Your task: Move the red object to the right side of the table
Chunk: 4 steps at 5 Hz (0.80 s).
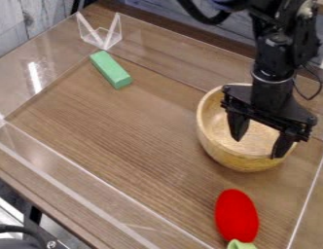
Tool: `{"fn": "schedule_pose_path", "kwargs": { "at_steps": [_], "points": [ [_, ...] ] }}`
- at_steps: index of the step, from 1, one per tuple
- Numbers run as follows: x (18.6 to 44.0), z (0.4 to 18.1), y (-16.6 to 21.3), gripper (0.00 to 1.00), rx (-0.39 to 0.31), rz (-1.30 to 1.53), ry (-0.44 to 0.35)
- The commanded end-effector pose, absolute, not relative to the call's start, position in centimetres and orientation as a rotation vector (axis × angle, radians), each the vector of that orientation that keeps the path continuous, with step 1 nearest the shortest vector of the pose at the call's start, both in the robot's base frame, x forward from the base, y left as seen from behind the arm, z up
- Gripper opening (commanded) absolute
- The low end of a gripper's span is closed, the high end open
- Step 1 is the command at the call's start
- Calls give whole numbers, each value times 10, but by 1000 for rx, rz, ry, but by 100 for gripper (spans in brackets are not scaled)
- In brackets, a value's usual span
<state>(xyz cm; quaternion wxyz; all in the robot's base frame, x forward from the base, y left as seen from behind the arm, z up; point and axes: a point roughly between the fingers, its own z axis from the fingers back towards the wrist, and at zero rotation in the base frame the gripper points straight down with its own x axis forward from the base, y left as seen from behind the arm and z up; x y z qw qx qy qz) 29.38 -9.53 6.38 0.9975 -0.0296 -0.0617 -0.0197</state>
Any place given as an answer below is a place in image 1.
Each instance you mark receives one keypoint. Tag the green foam block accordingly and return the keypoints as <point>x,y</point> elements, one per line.
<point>110,69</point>

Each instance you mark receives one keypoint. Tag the wooden bowl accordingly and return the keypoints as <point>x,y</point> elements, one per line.
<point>245,156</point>

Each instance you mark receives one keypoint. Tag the black table frame bracket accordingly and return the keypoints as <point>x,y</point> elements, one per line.
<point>31,222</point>

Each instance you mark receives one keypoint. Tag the clear acrylic corner bracket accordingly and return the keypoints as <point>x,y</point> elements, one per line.
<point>104,38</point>

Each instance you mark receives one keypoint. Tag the red plush strawberry toy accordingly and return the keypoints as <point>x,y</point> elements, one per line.
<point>236,219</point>

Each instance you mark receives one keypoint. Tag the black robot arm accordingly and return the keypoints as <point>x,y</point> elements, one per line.
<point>287,44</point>

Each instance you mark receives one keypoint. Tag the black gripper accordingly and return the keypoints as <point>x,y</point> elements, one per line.
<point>268,104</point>

